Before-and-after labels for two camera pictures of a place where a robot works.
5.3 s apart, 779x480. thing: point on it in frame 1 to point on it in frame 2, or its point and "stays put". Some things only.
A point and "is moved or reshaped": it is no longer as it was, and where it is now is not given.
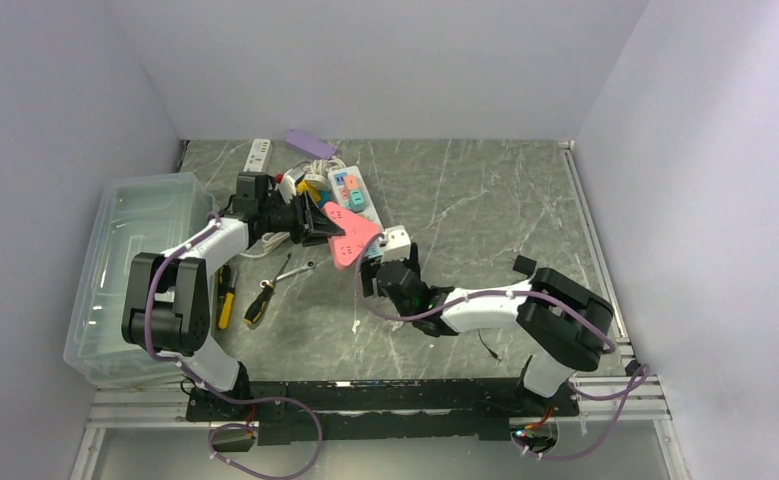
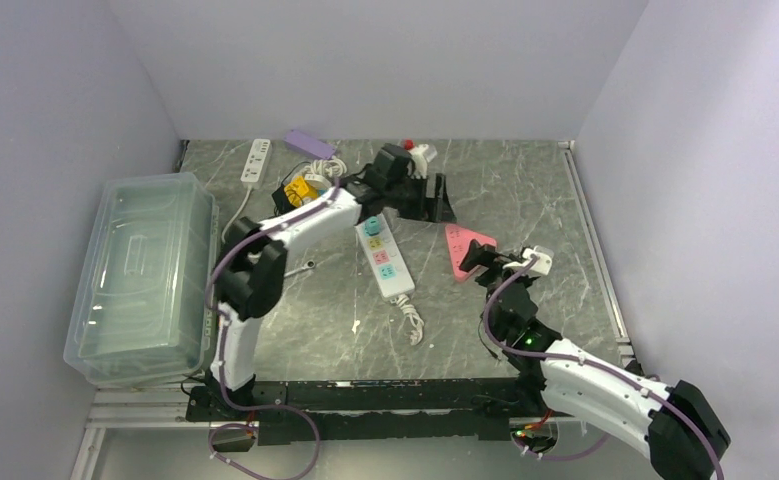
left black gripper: (311, 225) to (430, 209)
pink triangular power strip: (346, 247) to (459, 240)
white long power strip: (342, 194) is moved or reshaped
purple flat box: (311, 144) stays put
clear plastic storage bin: (132, 215) stays put
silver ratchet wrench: (308, 264) stays put
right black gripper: (414, 260) to (478, 255)
